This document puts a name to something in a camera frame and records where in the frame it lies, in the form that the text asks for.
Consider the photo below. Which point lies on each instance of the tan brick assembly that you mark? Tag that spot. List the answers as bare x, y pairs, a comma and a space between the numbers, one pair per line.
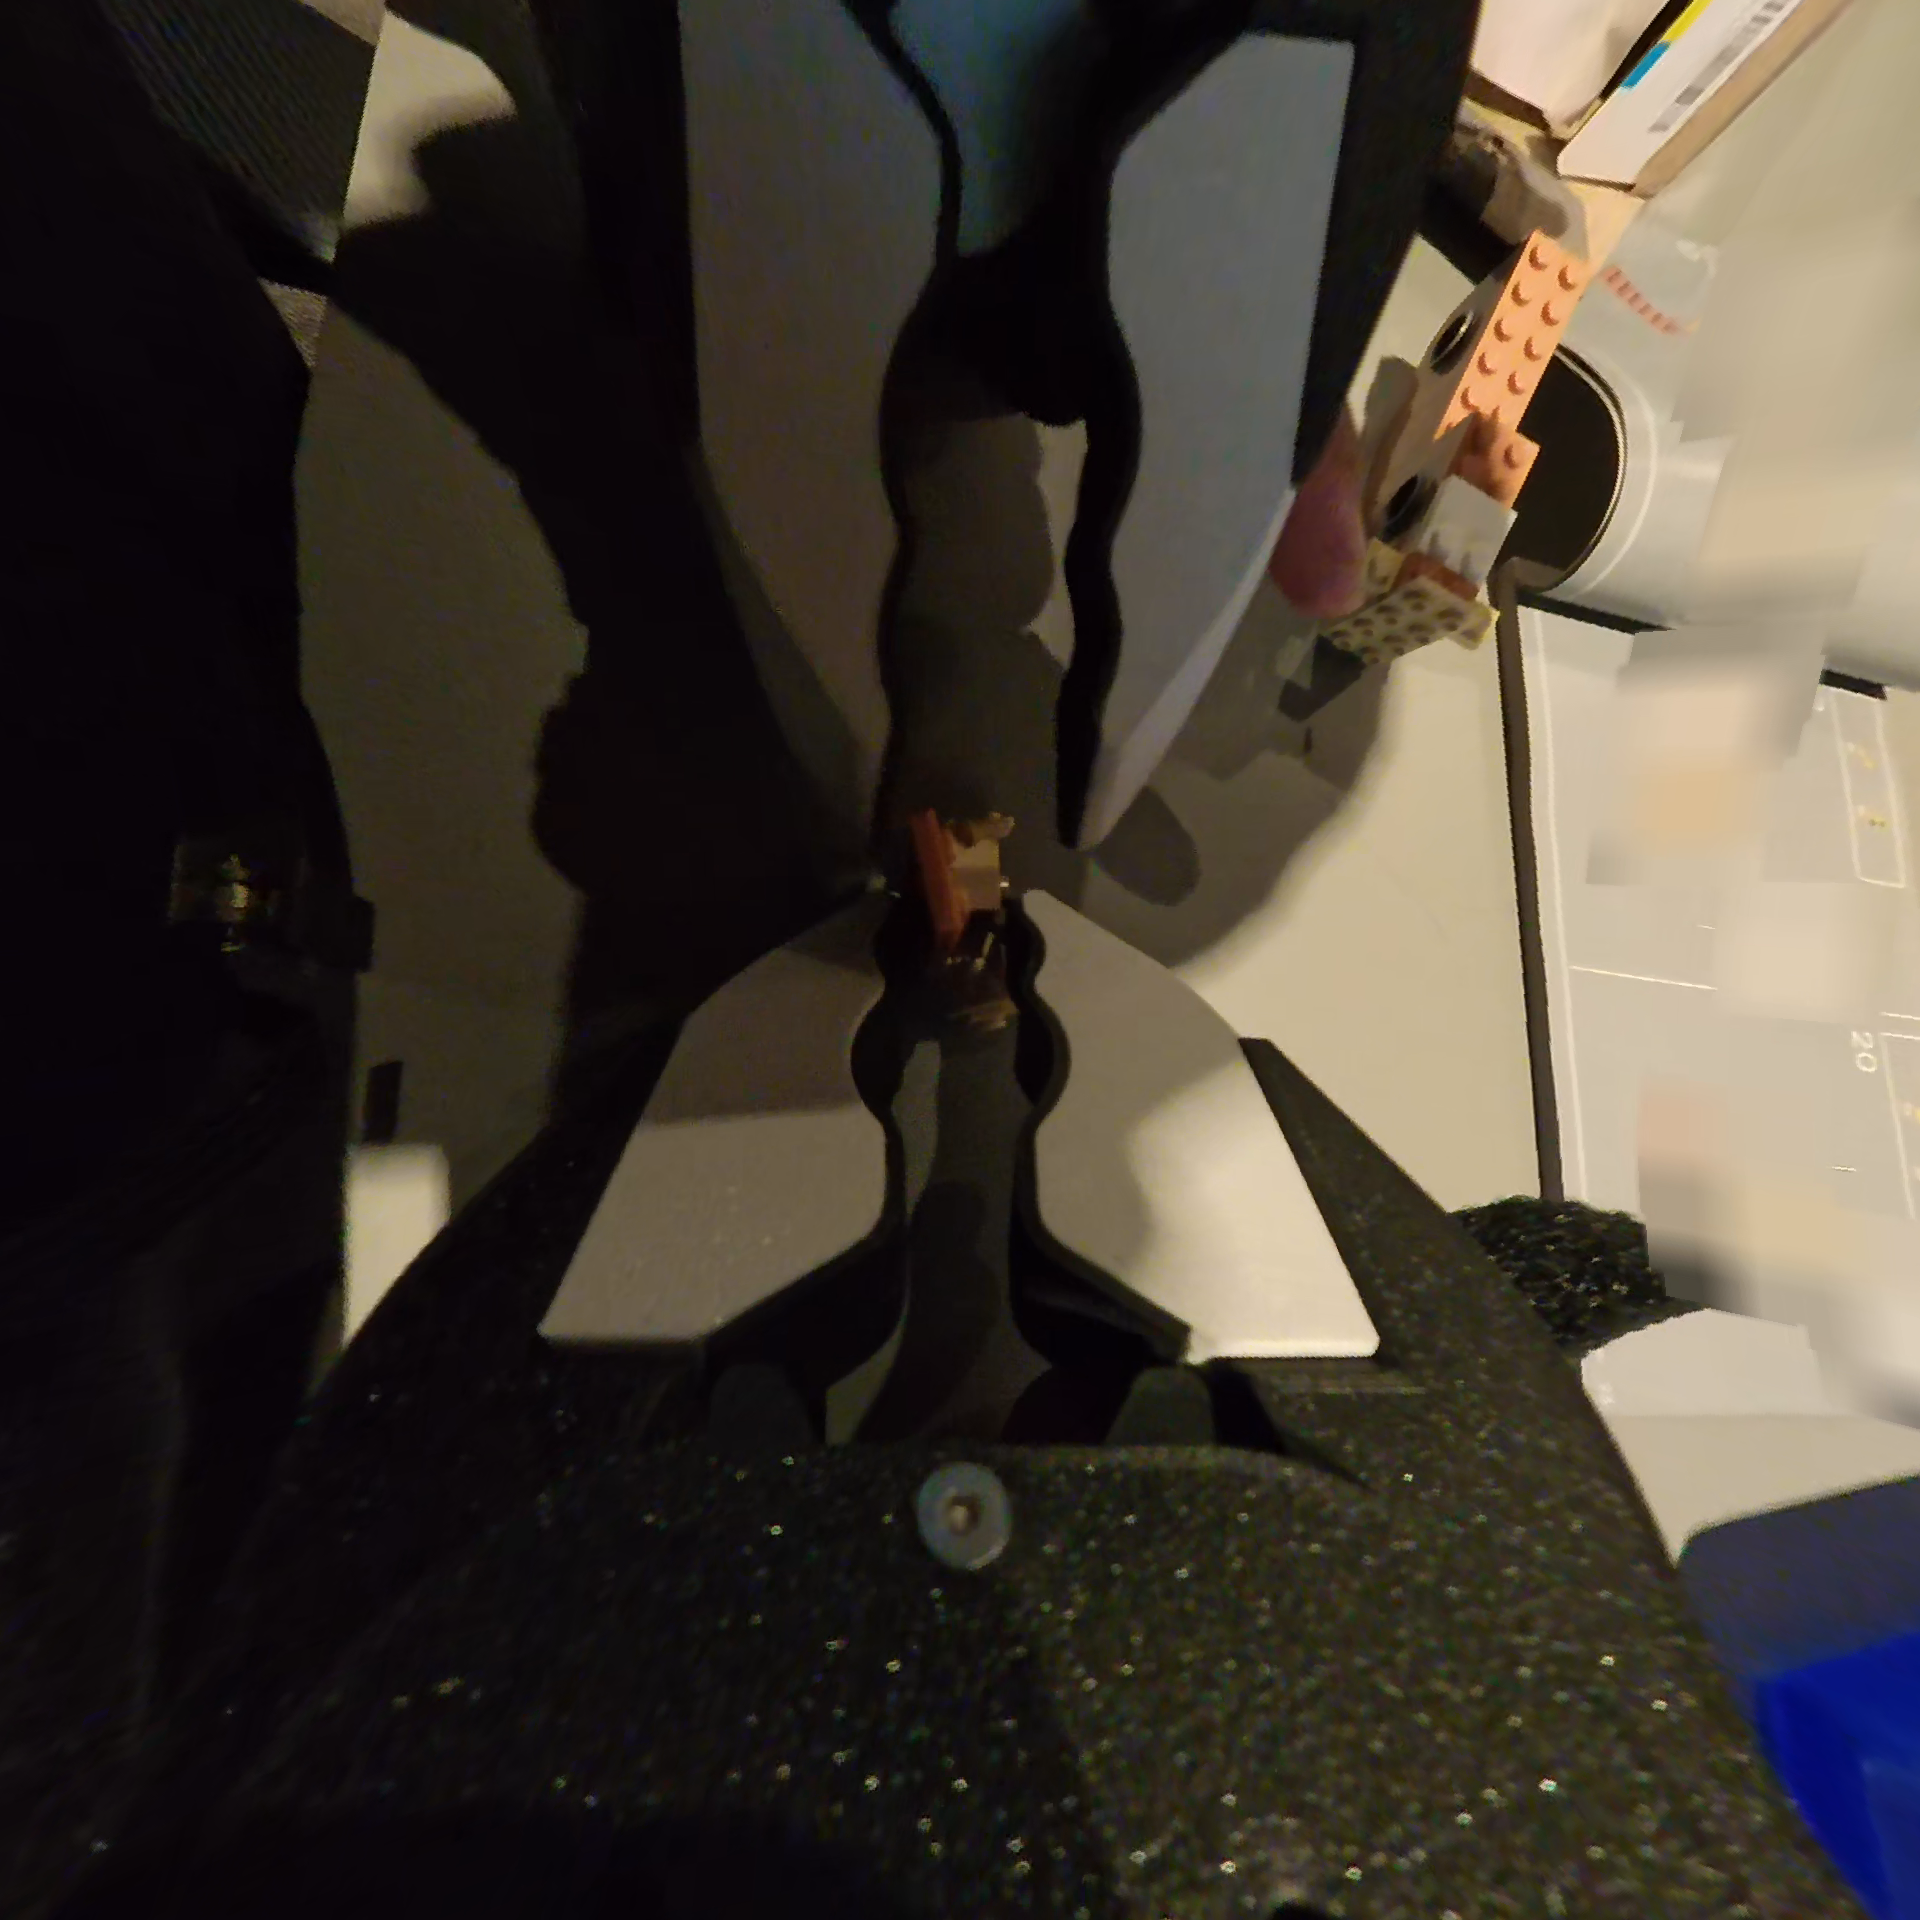
979, 886

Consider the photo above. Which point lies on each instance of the person's left hand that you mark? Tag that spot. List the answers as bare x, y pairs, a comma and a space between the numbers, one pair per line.
1319, 541

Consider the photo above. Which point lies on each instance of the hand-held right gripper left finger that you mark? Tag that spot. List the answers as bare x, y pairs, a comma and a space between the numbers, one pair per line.
720, 1184

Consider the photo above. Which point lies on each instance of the orange and tan brick model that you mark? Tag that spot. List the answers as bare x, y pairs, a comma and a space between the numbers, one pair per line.
1522, 329

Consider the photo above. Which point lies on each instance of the blue plastic bin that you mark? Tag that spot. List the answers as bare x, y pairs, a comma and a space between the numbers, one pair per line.
1846, 1769

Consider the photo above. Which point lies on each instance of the grey instruction booklet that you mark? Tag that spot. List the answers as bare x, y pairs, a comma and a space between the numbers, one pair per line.
1651, 961

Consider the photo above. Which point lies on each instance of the grey desk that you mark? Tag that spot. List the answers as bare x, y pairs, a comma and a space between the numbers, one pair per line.
1348, 932

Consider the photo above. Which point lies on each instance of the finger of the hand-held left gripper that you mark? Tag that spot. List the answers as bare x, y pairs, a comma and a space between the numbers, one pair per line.
796, 300
1230, 300

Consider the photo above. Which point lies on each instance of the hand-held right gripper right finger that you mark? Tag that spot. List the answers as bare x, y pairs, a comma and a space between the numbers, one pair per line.
1184, 1184

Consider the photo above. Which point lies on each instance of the dark printed cardboard box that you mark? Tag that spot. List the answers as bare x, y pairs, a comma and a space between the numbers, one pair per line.
1694, 105

